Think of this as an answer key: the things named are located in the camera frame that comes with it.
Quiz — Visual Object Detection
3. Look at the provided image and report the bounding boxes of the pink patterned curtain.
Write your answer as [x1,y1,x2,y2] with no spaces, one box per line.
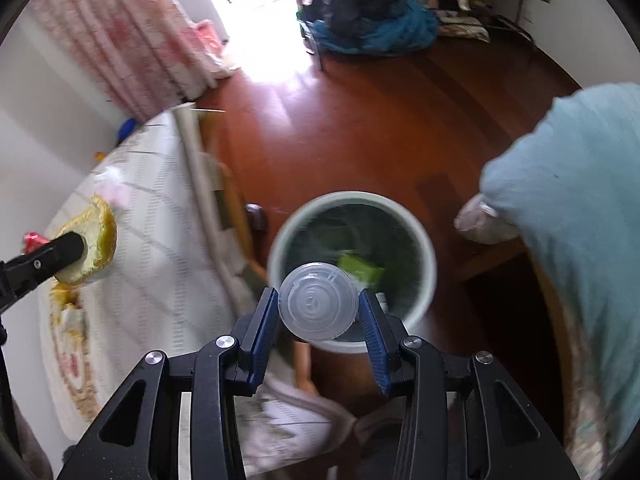
[31,0,235,123]

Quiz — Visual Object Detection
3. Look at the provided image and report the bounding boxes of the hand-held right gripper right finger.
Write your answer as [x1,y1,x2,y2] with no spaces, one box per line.
[357,290,574,480]

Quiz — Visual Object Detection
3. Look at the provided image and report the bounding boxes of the yellow fruit peel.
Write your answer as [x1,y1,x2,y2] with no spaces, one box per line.
[52,195,119,286]

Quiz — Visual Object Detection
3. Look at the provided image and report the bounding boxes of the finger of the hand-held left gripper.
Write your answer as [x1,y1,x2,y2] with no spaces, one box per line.
[0,231,88,312]

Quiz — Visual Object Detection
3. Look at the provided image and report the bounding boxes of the white round waste bin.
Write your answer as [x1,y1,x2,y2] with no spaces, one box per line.
[266,190,437,356]

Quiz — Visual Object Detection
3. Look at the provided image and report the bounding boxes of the clear plastic lid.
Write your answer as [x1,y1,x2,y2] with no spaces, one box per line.
[278,262,360,343]

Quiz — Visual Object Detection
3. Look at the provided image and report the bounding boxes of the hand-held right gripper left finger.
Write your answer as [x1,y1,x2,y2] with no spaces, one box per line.
[55,287,281,480]

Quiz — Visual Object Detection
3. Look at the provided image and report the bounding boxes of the small yellow peel piece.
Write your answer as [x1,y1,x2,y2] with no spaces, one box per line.
[50,282,81,311]

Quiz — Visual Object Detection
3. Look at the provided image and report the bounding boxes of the person's pale slipper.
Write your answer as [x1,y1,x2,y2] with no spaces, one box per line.
[453,195,521,246]

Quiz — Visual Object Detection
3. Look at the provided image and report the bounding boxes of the blue plastic item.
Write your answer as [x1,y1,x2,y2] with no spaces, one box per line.
[114,118,138,145]

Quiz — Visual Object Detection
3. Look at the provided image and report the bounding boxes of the pile of dark blue clothes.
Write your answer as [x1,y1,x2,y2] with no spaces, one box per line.
[300,0,441,56]

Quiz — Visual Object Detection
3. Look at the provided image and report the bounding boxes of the white patterned tablecloth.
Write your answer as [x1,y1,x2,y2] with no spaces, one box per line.
[39,104,357,479]

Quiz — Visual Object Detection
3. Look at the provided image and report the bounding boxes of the pink plastic bag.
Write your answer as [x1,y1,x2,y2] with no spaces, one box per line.
[192,19,222,53]

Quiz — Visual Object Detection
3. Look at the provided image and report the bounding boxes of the patterned cushion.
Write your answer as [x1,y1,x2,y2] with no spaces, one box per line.
[437,12,491,43]

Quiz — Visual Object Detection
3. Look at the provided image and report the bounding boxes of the green packet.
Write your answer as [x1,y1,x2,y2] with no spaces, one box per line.
[338,253,386,288]

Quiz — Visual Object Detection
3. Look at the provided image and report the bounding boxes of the pink crumpled tissue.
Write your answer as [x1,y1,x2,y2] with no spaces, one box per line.
[97,167,128,210]

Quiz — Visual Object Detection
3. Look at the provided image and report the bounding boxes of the person's light blue pants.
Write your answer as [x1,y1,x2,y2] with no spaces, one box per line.
[480,82,640,480]

